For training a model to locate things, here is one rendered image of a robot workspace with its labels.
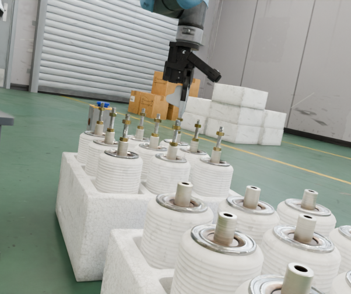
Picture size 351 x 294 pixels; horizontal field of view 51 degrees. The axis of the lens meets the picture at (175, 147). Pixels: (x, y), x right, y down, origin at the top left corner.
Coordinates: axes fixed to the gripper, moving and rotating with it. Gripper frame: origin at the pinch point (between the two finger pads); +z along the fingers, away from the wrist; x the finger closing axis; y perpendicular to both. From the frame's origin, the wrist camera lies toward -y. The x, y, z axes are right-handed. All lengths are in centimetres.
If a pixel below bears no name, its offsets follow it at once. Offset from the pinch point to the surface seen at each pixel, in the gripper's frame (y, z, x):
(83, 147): 22.8, 12.8, 16.4
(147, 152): 4.7, 9.8, 20.8
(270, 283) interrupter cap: -18, 9, 77
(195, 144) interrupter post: -6.1, 6.9, 11.0
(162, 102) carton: 62, 13, -355
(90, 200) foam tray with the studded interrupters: 10.4, 17.1, 42.8
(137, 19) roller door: 161, -115, -543
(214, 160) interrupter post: -11.7, 8.4, 21.1
